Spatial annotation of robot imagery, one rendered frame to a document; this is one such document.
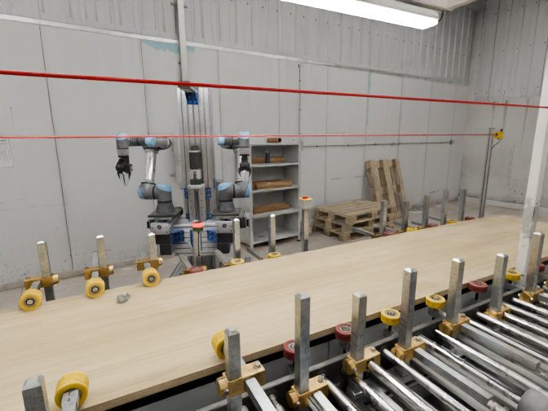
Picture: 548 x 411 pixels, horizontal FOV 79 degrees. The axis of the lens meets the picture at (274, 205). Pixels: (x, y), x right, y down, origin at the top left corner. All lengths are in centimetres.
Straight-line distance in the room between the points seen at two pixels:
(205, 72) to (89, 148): 177
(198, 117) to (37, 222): 245
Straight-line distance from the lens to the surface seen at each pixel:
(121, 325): 153
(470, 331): 166
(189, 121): 287
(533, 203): 222
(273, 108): 534
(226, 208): 268
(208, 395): 134
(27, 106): 448
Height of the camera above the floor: 163
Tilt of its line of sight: 12 degrees down
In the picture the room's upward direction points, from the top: straight up
